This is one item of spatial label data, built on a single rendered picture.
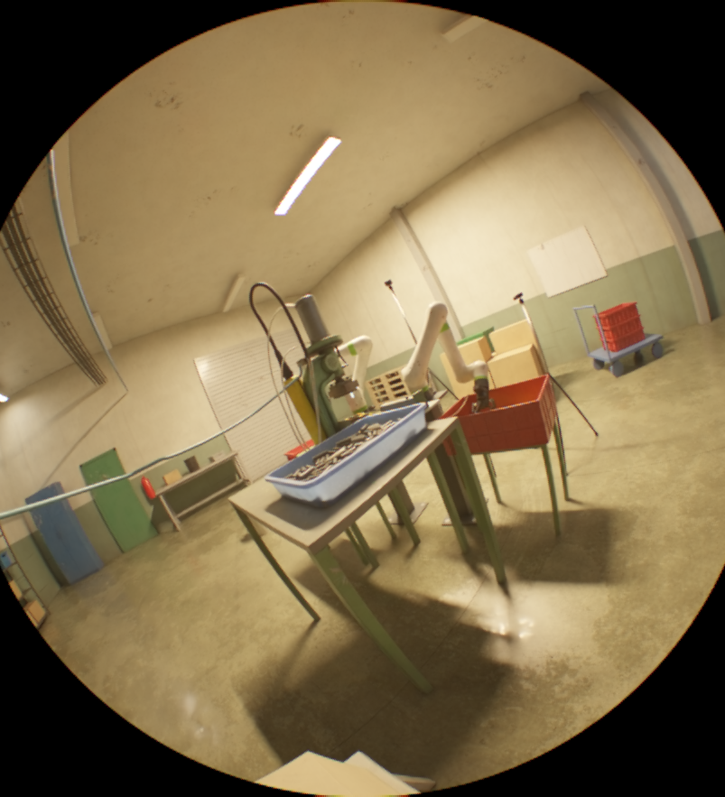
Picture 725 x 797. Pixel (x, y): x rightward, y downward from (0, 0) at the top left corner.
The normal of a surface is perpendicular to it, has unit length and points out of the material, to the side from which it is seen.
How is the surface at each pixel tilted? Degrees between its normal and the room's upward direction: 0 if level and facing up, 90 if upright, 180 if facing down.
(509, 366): 90
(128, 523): 90
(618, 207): 90
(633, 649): 0
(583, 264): 90
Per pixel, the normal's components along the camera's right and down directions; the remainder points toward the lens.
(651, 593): -0.41, -0.91
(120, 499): 0.62, -0.20
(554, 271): -0.67, 0.36
